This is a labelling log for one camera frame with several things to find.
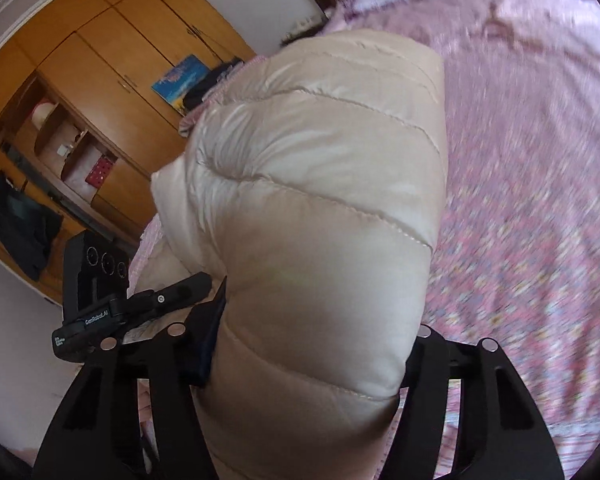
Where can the red box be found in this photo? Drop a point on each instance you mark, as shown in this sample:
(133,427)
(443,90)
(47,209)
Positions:
(100,172)

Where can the pink clothes hanger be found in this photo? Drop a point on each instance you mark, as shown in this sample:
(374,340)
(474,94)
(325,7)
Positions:
(500,30)

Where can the dark clothes pile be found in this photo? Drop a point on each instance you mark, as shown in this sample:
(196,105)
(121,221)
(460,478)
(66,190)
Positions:
(212,82)

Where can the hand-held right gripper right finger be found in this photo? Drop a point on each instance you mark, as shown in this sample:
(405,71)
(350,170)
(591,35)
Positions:
(430,360)

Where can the dark hanging garment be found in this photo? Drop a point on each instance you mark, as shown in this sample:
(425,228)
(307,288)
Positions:
(20,230)

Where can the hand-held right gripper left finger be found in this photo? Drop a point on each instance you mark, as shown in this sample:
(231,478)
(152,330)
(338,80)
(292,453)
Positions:
(209,335)

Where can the pink floral bed sheet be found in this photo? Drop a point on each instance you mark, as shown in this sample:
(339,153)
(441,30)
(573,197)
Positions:
(530,185)

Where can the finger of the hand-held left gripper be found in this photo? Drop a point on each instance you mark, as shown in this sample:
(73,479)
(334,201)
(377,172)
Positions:
(175,294)

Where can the wooden wardrobe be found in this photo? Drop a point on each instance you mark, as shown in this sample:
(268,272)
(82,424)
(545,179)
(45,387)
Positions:
(105,35)

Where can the blue picture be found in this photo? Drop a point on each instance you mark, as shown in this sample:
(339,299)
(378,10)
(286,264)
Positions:
(180,82)

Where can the white round object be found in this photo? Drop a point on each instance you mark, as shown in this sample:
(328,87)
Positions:
(44,112)

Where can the beige down jacket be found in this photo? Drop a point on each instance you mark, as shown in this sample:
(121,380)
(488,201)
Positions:
(305,210)

